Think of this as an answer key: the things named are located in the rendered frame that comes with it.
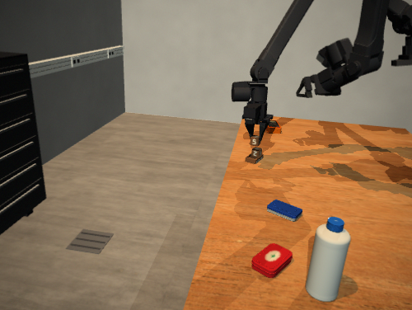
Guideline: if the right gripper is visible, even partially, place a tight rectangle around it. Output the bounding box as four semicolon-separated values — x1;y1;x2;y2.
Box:
245;114;274;141

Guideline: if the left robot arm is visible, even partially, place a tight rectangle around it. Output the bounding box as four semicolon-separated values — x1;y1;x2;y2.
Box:
316;0;390;86

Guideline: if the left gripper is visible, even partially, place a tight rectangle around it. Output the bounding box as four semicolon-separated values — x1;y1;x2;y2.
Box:
296;70;342;98

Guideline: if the red mint tin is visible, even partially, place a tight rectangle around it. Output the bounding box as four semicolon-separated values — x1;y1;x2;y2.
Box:
251;243;293;278

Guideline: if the orange pocket multimeter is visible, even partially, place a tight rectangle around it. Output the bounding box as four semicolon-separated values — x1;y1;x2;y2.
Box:
266;120;281;134

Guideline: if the white bottle with blue cap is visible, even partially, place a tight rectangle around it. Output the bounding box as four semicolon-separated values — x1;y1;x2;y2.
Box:
306;217;351;302

